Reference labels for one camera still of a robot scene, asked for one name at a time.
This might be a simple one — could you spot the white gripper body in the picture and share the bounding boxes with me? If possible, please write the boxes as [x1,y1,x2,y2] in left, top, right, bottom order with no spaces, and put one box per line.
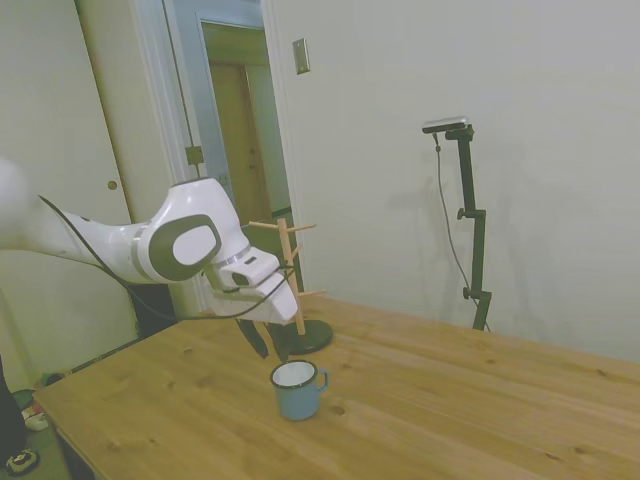
[202,269,302,327]

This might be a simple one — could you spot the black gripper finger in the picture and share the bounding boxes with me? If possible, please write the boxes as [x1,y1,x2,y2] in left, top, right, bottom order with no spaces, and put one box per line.
[235,317,271,361]
[269,323,293,364]

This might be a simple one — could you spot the blue enamel mug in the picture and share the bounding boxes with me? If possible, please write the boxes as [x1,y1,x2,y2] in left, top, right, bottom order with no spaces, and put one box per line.
[269,360,331,422]

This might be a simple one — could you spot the wooden mug tree black base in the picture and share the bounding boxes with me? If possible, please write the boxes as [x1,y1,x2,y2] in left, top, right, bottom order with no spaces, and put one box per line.
[247,217,335,354]

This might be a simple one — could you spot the white shoe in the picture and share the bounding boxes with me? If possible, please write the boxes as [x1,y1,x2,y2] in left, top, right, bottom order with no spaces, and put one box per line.
[21,399,50,432]

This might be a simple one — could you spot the white door with knob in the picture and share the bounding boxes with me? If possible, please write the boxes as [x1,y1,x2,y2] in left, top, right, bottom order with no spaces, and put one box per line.
[0,0,181,381]

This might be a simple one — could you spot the white door frame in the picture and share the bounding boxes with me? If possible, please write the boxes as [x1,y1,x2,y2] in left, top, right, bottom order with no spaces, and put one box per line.
[133,0,304,321]

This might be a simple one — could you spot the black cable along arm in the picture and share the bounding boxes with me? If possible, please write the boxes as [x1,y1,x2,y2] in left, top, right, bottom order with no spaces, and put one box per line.
[38,194,297,322]

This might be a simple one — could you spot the black camera stand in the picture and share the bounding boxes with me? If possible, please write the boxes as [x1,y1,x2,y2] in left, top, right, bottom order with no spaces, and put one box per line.
[443,124,493,333]

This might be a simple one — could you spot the metal wall switch plate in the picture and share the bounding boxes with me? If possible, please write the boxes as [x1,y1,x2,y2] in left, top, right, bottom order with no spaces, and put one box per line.
[291,37,312,77]

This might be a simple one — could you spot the grey stereo camera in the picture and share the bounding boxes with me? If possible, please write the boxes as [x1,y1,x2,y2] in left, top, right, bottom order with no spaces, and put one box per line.
[421,115,472,136]

